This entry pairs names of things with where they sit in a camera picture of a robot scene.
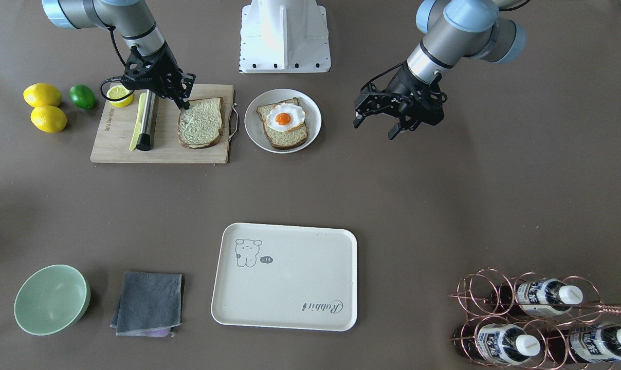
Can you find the yellow lemon lower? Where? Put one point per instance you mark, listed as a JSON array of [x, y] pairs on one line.
[[48, 119]]

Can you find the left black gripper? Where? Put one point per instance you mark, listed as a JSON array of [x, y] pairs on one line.
[[406, 82]]

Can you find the grey folded cloth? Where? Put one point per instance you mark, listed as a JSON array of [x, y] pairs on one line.
[[148, 301]]

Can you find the tea bottle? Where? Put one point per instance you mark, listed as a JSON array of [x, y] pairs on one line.
[[544, 298], [585, 344], [495, 344]]

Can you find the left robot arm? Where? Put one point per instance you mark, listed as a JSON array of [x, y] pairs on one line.
[[452, 30]]

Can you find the fried egg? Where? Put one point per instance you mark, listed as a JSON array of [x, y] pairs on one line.
[[285, 117]]

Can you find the tea bottle front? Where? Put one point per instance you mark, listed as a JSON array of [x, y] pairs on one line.
[[544, 298]]

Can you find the half lemon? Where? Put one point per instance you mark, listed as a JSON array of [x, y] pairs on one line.
[[119, 96]]

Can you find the yellow lemon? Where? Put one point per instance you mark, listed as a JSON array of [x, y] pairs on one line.
[[48, 119], [42, 94]]

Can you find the cream rabbit tray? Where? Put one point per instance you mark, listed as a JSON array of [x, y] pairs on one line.
[[286, 277]]

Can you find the green bowl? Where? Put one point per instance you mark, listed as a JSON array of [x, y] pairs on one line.
[[51, 300]]

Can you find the purple cloth under grey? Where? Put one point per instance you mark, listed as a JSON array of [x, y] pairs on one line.
[[167, 332]]

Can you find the yellow lemon upper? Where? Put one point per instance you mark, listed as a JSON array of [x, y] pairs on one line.
[[42, 94]]

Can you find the yellow plastic knife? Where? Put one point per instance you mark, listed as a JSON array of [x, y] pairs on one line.
[[139, 117]]

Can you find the green lime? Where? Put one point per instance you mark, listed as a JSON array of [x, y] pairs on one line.
[[82, 96]]

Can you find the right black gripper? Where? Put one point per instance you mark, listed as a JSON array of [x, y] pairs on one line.
[[162, 60]]

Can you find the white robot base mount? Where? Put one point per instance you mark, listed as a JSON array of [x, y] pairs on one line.
[[284, 37]]

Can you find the bread slice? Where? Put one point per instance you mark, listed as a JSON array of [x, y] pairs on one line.
[[282, 141], [200, 125]]

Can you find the bamboo cutting board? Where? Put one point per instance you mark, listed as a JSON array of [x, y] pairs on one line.
[[117, 125]]

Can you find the copper wire bottle rack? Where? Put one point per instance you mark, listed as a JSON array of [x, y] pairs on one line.
[[536, 322]]

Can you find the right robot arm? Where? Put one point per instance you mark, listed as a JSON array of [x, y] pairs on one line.
[[132, 19]]

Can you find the white round plate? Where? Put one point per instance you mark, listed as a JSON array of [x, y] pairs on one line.
[[254, 126]]

